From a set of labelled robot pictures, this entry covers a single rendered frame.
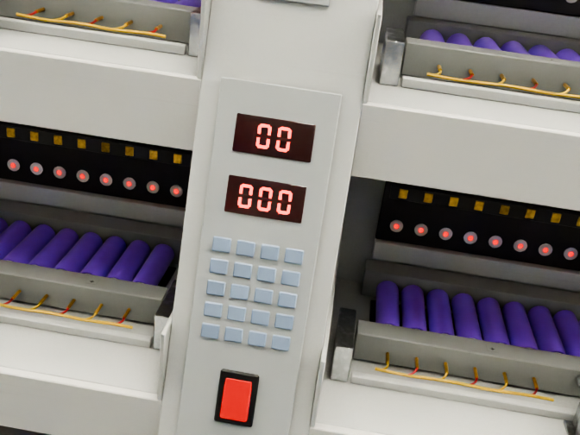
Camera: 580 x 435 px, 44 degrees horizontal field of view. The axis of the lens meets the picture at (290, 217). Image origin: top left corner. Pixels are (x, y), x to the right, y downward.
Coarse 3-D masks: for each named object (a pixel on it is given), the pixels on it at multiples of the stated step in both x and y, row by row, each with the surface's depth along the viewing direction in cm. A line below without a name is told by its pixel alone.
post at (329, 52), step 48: (240, 0) 40; (336, 0) 40; (240, 48) 41; (288, 48) 40; (336, 48) 40; (336, 144) 41; (192, 192) 42; (336, 192) 42; (192, 240) 43; (336, 240) 42; (192, 288) 43
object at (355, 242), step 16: (384, 0) 59; (400, 0) 59; (384, 16) 59; (400, 16) 59; (416, 16) 59; (384, 32) 59; (528, 32) 58; (352, 176) 61; (352, 192) 62; (368, 192) 61; (64, 208) 64; (352, 208) 62; (368, 208) 62; (160, 224) 64; (352, 224) 62; (368, 224) 62; (352, 240) 62; (368, 240) 62; (352, 256) 62; (368, 256) 62; (352, 272) 63
